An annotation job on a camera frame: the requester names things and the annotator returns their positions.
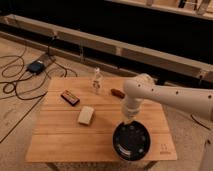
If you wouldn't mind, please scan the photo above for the brown oblong object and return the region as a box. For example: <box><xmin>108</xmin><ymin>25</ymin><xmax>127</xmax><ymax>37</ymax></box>
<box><xmin>111</xmin><ymin>89</ymin><xmax>125</xmax><ymax>99</ymax></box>

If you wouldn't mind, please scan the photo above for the black floor cable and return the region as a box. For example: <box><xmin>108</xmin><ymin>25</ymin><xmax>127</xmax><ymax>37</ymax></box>
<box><xmin>0</xmin><ymin>44</ymin><xmax>78</xmax><ymax>144</ymax></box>

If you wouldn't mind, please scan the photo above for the dark ceramic bowl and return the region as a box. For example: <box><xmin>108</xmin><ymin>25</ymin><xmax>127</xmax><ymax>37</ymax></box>
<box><xmin>113</xmin><ymin>121</ymin><xmax>151</xmax><ymax>161</ymax></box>

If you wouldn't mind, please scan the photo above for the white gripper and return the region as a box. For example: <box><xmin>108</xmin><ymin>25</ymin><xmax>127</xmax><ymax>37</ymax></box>
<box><xmin>122</xmin><ymin>103</ymin><xmax>140</xmax><ymax>125</ymax></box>

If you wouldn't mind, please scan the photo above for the long wooden rail beam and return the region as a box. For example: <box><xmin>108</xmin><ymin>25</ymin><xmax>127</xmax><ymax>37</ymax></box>
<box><xmin>0</xmin><ymin>15</ymin><xmax>213</xmax><ymax>83</ymax></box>

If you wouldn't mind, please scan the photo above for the beige sponge block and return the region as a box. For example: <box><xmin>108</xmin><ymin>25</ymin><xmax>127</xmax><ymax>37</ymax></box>
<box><xmin>78</xmin><ymin>106</ymin><xmax>94</xmax><ymax>125</ymax></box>

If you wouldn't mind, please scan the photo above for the wooden table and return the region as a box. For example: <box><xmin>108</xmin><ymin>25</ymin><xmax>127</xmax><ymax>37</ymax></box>
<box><xmin>25</xmin><ymin>76</ymin><xmax>178</xmax><ymax>171</ymax></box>

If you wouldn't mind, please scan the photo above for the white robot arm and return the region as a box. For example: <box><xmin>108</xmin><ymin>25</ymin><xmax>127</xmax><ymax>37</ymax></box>
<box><xmin>122</xmin><ymin>74</ymin><xmax>213</xmax><ymax>123</ymax></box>

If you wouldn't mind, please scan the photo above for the dark red rectangular box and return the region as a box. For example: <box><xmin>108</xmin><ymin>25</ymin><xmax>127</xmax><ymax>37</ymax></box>
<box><xmin>61</xmin><ymin>90</ymin><xmax>80</xmax><ymax>106</ymax></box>

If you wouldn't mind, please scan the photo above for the blue power box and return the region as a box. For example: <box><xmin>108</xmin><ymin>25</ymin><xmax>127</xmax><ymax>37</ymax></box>
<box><xmin>27</xmin><ymin>61</ymin><xmax>45</xmax><ymax>75</ymax></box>

